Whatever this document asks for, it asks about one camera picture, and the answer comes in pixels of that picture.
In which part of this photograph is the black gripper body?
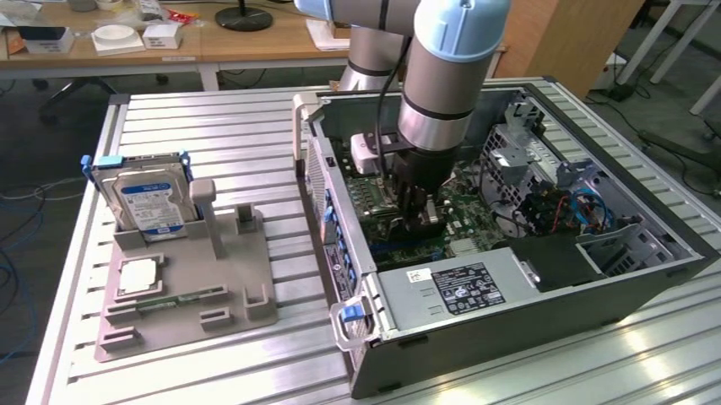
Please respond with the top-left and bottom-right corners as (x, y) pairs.
(389, 147), (456, 197)

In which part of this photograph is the cpu socket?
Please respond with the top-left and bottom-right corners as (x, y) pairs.
(376, 175), (404, 208)

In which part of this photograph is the green ram stick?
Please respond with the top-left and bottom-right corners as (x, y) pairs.
(133, 293), (204, 316)
(359, 209), (407, 230)

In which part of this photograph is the green motherboard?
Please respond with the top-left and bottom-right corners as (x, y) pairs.
(336, 143), (508, 271)

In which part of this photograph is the metal drive cage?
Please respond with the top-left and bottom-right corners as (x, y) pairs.
(478, 121), (559, 204)

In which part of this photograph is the gray power supply unit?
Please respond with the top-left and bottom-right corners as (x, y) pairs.
(375, 246), (543, 333)

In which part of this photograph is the open black pc case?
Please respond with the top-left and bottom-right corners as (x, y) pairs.
(292, 82), (721, 400)

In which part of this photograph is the white paper stack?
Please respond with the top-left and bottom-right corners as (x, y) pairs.
(305, 19), (351, 52)

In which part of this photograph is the gray parts rack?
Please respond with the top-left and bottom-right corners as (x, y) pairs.
(94, 178), (280, 364)

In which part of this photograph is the metal disk bay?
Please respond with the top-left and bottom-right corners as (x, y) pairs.
(572, 223), (677, 279)

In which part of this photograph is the black floor stand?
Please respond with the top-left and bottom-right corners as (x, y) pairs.
(635, 129), (721, 170)

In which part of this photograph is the wooden desk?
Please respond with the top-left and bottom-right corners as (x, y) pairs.
(0, 0), (508, 73)

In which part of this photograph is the hard disk blue carrier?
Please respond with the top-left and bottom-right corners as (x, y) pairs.
(77, 151), (192, 244)

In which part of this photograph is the black round lamp base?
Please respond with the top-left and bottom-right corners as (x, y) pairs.
(213, 0), (275, 32)

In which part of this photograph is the silver cpu chip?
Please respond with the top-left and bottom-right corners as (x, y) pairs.
(117, 261), (160, 293)

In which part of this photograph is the small white carton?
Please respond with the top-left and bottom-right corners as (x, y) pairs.
(140, 23), (184, 50)

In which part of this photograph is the white round holder box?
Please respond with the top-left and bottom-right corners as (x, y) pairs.
(89, 24), (148, 57)

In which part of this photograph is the white box black lid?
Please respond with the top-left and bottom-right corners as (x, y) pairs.
(16, 25), (76, 55)

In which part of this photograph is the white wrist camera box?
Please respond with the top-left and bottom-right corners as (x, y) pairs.
(348, 132), (412, 175)

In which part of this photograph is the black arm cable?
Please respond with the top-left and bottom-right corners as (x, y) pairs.
(373, 33), (412, 186)

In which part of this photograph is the blue wire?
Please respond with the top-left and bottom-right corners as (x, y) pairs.
(567, 190), (614, 232)

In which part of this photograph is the white table frame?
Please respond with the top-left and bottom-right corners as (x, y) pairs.
(616, 0), (721, 115)

